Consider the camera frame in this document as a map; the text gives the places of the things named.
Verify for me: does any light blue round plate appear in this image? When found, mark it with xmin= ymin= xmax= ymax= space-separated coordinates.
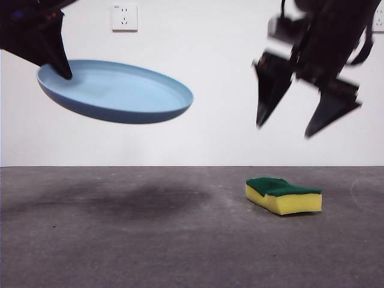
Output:
xmin=36 ymin=59 xmax=194 ymax=124

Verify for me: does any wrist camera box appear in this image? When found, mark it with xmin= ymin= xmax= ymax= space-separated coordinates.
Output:
xmin=267 ymin=16 xmax=310 ymax=41

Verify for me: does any yellow sponge with green pad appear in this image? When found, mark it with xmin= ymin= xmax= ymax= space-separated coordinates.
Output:
xmin=245 ymin=176 xmax=323 ymax=216

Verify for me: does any white wall socket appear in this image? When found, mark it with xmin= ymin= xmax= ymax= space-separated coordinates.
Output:
xmin=371 ymin=7 xmax=384 ymax=32
xmin=111 ymin=3 xmax=139 ymax=33

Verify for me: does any black looped cable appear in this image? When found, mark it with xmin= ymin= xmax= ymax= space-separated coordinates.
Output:
xmin=344 ymin=25 xmax=375 ymax=66

